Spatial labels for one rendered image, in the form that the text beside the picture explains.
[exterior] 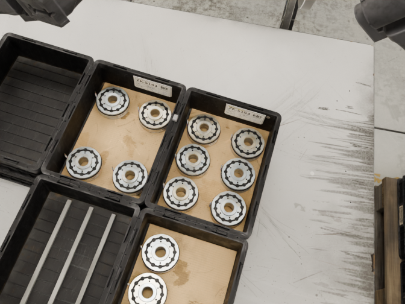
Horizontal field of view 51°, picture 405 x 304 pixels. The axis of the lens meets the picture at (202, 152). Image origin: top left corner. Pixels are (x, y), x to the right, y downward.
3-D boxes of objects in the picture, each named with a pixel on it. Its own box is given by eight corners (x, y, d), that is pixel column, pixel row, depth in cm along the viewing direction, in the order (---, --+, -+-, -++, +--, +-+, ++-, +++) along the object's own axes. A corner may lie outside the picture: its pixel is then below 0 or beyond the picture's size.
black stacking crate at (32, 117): (18, 54, 145) (6, 32, 135) (100, 79, 144) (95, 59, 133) (-43, 156, 129) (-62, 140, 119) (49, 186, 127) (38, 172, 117)
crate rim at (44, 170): (97, 62, 135) (96, 57, 133) (187, 89, 133) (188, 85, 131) (40, 175, 119) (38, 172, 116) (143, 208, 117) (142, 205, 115)
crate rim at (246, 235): (187, 89, 133) (188, 85, 131) (281, 117, 131) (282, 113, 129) (143, 208, 117) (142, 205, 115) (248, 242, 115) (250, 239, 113)
